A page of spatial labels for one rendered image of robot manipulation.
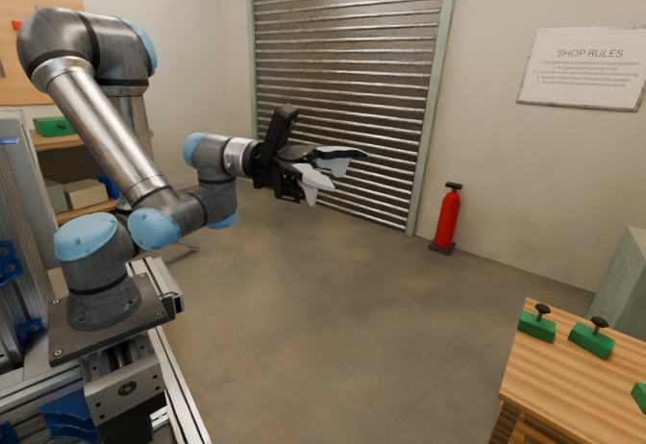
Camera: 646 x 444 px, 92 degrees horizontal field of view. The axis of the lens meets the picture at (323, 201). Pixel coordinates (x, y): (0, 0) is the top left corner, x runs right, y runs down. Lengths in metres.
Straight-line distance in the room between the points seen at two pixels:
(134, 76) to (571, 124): 2.50
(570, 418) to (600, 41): 2.10
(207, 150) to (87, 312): 0.46
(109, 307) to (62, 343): 0.10
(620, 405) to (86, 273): 1.45
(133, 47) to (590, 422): 1.46
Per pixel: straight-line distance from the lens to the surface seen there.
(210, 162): 0.64
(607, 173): 2.76
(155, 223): 0.57
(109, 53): 0.79
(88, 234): 0.82
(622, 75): 2.68
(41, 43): 0.73
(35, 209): 1.25
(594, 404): 1.33
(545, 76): 2.67
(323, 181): 0.46
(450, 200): 2.73
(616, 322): 2.06
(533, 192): 2.78
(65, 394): 1.01
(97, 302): 0.88
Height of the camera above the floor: 1.37
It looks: 22 degrees down
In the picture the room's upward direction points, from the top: 3 degrees clockwise
